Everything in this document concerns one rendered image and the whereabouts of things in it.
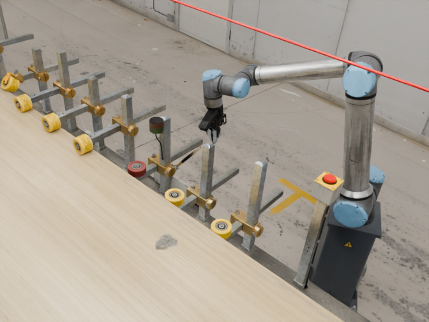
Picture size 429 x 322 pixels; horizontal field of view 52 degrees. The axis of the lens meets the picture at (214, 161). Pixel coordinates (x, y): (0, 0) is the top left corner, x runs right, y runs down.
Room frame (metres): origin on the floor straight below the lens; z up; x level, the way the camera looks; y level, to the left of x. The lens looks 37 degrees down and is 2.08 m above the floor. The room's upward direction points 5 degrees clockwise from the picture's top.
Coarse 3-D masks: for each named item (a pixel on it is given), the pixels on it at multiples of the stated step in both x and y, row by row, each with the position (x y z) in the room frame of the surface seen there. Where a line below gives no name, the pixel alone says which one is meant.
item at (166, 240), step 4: (160, 236) 1.10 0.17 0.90; (164, 236) 1.10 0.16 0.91; (168, 236) 1.10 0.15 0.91; (160, 240) 1.07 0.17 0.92; (164, 240) 1.08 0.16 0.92; (168, 240) 1.08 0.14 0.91; (172, 240) 1.08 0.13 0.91; (176, 240) 1.09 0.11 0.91; (156, 244) 1.07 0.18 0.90; (160, 244) 1.06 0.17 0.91; (164, 244) 1.07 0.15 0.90; (168, 244) 1.06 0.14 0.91; (172, 244) 1.07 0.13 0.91; (176, 244) 1.07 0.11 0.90; (156, 248) 1.04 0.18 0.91; (160, 248) 1.05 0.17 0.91; (164, 248) 1.05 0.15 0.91
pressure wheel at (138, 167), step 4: (136, 160) 1.54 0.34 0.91; (128, 164) 1.51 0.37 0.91; (132, 164) 1.51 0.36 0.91; (136, 164) 1.51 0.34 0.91; (140, 164) 1.52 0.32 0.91; (144, 164) 1.52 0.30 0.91; (128, 168) 1.48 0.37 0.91; (132, 168) 1.48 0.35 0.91; (136, 168) 1.49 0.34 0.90; (140, 168) 1.49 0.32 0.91; (144, 168) 1.49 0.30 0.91; (128, 172) 1.48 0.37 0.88; (132, 172) 1.46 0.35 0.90; (136, 172) 1.46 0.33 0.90; (140, 172) 1.47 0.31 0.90; (144, 172) 1.49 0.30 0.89; (136, 176) 1.46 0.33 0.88; (140, 176) 1.47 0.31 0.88
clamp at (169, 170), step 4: (156, 156) 1.63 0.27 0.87; (148, 160) 1.61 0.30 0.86; (152, 160) 1.60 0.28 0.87; (156, 160) 1.60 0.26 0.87; (148, 164) 1.61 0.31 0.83; (156, 164) 1.58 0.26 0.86; (160, 164) 1.57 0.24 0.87; (172, 164) 1.58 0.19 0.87; (160, 168) 1.56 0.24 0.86; (164, 168) 1.55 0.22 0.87; (168, 168) 1.55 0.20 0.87; (172, 168) 1.56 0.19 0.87; (160, 172) 1.56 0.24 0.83; (164, 172) 1.54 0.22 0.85; (168, 172) 1.54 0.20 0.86; (172, 172) 1.56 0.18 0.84; (168, 176) 1.54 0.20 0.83
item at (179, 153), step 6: (198, 138) 1.82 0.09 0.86; (186, 144) 1.76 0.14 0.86; (192, 144) 1.76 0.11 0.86; (198, 144) 1.79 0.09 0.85; (180, 150) 1.71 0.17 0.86; (186, 150) 1.73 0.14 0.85; (174, 156) 1.66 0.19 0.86; (180, 156) 1.69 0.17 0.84; (150, 168) 1.55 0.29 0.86; (156, 168) 1.57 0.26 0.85; (144, 174) 1.51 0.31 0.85
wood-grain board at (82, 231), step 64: (0, 128) 1.71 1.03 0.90; (0, 192) 1.27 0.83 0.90; (64, 192) 1.30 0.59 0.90; (128, 192) 1.33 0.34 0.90; (0, 256) 0.96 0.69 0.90; (64, 256) 0.98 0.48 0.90; (128, 256) 1.00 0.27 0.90; (192, 256) 1.02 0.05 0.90; (0, 320) 0.73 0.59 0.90; (64, 320) 0.74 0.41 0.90; (128, 320) 0.76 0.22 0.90; (192, 320) 0.78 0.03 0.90; (256, 320) 0.79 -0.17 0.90; (320, 320) 0.81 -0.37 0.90
